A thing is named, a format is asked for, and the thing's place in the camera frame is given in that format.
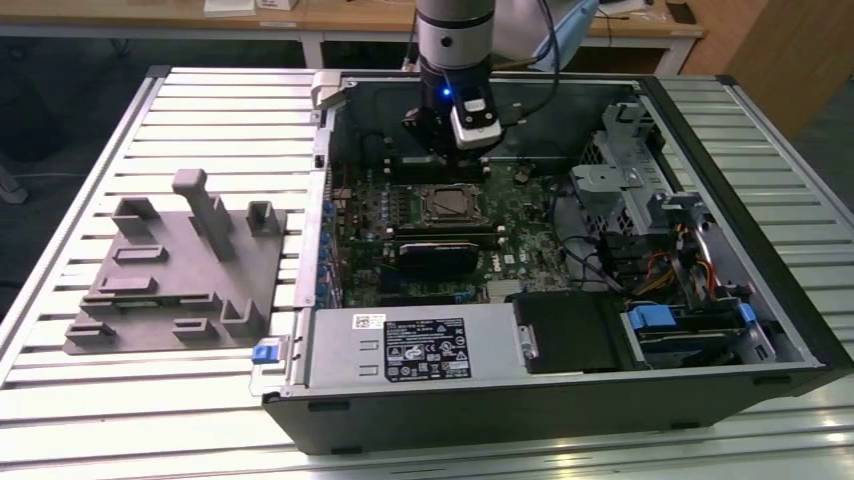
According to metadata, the CPU socket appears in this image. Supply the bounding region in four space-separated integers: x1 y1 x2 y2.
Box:
414 183 488 225

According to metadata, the black RAM slot bank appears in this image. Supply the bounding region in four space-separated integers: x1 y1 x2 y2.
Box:
390 153 488 184
393 224 500 242

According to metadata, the silver drive cage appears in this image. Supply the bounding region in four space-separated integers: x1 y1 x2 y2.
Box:
570 102 669 236

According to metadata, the black graphics card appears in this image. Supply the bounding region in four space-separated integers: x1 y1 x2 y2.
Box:
397 242 481 275

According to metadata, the green motherboard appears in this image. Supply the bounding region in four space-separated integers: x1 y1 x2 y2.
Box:
319 162 576 309

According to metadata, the small silver heatsink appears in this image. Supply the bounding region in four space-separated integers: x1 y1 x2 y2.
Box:
486 279 526 303

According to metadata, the grey parts rack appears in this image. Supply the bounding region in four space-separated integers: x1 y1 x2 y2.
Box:
61 168 290 355

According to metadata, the black plastic shroud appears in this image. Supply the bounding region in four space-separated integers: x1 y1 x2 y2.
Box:
513 293 633 375

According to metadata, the silver power supply unit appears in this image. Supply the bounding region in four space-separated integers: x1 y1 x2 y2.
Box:
283 305 529 389

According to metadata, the wooden cabinet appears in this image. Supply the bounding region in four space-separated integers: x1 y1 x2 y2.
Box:
680 0 854 146

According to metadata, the hard disk in blue carrier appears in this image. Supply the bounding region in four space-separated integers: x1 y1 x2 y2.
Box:
620 303 756 362

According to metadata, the green RAM stick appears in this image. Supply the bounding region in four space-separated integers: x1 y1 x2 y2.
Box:
114 295 210 307

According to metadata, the grey metal stand foot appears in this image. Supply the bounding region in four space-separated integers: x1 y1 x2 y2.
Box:
0 164 30 204

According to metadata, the black PC case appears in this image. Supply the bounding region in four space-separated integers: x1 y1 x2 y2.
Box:
247 69 854 457

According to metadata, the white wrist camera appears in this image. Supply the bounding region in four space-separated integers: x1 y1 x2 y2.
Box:
450 87 506 150

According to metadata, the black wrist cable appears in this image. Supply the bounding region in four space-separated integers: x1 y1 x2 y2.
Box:
504 0 566 130

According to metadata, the black looped wire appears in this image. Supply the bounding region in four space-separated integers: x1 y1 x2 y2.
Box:
558 234 629 292

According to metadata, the coloured wire bundle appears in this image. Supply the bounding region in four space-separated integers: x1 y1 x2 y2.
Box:
633 249 724 301

